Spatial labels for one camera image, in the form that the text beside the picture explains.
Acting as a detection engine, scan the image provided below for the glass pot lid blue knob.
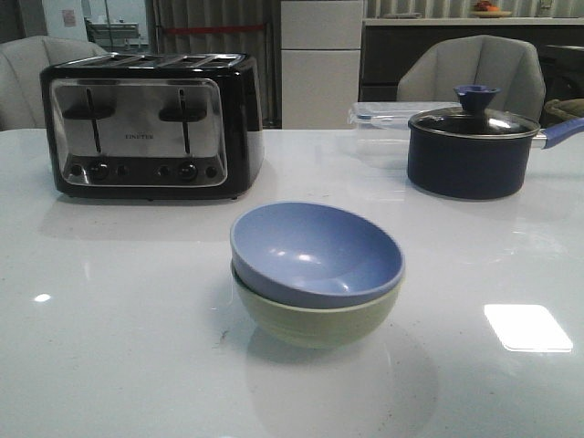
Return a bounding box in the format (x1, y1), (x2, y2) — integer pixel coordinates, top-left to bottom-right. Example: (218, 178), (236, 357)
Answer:
(408, 85), (539, 139)

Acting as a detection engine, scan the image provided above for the clear plastic food container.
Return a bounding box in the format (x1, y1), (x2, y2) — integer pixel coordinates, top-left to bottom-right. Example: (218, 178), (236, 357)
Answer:
(348, 101), (459, 171)

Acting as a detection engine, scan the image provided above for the blue bowl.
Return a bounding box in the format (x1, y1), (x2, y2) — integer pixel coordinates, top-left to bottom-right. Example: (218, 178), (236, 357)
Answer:
(230, 202), (405, 308)

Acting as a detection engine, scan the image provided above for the black and chrome toaster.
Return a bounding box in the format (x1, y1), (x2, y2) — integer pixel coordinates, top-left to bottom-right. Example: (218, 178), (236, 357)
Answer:
(40, 53), (264, 200)

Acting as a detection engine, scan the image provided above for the dark counter with white top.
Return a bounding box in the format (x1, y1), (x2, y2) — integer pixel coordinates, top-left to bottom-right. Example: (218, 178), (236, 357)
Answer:
(359, 17), (583, 101)

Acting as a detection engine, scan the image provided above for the white cabinet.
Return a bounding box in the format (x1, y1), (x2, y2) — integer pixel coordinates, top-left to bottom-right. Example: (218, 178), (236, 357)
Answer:
(280, 1), (364, 130)

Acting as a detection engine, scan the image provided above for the grey chair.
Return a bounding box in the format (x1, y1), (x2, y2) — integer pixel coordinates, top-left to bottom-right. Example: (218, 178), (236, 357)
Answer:
(1, 36), (106, 130)
(396, 35), (546, 121)

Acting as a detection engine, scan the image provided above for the dark blue saucepan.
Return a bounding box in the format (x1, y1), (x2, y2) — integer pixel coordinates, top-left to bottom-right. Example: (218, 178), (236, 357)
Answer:
(407, 118), (583, 200)

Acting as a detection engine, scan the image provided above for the fruit bowl on counter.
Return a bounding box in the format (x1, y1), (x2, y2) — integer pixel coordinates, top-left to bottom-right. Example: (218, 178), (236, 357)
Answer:
(469, 0), (512, 18)

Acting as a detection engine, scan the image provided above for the grey chair right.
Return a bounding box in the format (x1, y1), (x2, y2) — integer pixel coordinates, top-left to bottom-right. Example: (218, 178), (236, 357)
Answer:
(396, 35), (546, 121)

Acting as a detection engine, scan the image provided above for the green bowl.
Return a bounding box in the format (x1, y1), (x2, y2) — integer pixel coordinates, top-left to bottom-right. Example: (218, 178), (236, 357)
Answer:
(231, 268), (404, 349)

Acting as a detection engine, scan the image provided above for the grey chair left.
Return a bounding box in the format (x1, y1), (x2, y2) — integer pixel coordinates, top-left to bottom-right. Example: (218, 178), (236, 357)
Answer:
(1, 36), (106, 130)

